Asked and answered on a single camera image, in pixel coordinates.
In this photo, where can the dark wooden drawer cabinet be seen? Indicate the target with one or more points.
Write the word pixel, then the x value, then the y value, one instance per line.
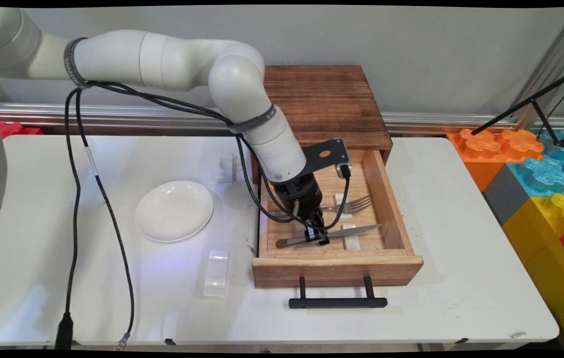
pixel 331 99

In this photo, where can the steel serrated table knife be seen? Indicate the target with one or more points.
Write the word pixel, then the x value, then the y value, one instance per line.
pixel 356 230

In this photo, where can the orange foam block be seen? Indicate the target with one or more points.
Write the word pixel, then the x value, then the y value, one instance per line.
pixel 480 149

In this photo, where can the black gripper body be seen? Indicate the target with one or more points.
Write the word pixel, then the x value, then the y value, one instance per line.
pixel 299 196

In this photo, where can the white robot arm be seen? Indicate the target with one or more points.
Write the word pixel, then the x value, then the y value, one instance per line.
pixel 162 59

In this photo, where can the blue foam block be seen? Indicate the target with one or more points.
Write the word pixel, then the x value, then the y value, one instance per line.
pixel 545 174

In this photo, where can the steel fork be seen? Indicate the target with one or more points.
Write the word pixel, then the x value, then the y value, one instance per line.
pixel 356 204

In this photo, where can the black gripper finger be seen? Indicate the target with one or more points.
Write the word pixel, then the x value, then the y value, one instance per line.
pixel 322 238
pixel 317 220

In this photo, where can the white round plate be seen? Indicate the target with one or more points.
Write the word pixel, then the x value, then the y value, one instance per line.
pixel 175 211

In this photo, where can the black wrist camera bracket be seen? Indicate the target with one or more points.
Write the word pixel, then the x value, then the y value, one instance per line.
pixel 326 154

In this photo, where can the aluminium rail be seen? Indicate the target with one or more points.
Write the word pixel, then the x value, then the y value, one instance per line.
pixel 436 122

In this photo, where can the light wooden drawer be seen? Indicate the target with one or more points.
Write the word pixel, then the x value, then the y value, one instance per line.
pixel 336 271

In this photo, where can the grey foam block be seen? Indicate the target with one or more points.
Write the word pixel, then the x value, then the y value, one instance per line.
pixel 505 196

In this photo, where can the black tripod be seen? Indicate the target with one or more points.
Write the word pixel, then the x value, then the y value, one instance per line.
pixel 525 103

